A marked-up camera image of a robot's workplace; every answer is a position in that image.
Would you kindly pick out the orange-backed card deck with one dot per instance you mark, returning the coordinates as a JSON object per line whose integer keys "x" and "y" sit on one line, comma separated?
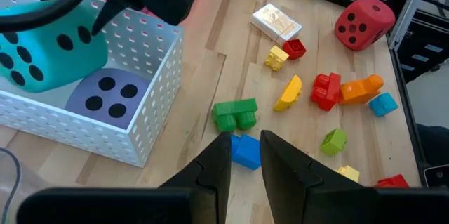
{"x": 277, "y": 22}

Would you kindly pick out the small black camera device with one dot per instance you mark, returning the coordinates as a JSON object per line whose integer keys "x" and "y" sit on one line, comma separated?
{"x": 436, "y": 175}

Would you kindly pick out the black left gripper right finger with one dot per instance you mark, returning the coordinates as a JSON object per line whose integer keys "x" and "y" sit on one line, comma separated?
{"x": 333, "y": 206}

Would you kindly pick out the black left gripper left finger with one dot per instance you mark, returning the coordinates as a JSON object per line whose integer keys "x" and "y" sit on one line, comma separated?
{"x": 140, "y": 206}

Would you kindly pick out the red stepped toy block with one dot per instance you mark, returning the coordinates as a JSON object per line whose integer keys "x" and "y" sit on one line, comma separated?
{"x": 326, "y": 90}
{"x": 393, "y": 182}

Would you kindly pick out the small yellow toy block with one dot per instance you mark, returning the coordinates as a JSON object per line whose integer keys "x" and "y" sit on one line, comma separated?
{"x": 277, "y": 57}
{"x": 349, "y": 173}

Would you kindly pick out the orange toy block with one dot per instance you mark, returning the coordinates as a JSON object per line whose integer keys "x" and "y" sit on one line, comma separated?
{"x": 359, "y": 90}

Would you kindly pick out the lime green toy block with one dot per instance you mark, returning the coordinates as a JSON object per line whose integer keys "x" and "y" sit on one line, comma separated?
{"x": 333, "y": 142}

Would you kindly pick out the white perforated bin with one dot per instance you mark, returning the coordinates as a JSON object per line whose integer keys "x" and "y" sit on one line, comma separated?
{"x": 154, "y": 76}

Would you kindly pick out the purple foam die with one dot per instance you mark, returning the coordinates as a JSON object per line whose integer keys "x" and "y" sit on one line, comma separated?
{"x": 115, "y": 97}

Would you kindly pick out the small blue toy block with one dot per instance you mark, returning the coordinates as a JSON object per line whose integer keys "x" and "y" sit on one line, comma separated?
{"x": 383, "y": 104}

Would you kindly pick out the red foam die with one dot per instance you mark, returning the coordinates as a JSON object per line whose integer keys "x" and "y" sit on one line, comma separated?
{"x": 365, "y": 10}

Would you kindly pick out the teal foam die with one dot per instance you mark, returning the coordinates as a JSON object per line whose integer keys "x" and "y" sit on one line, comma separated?
{"x": 45, "y": 59}

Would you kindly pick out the small red toy block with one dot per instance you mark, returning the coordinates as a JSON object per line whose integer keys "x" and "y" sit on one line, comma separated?
{"x": 294, "y": 49}

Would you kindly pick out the curved yellow toy block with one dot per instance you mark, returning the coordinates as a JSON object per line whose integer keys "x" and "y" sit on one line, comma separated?
{"x": 289, "y": 94}

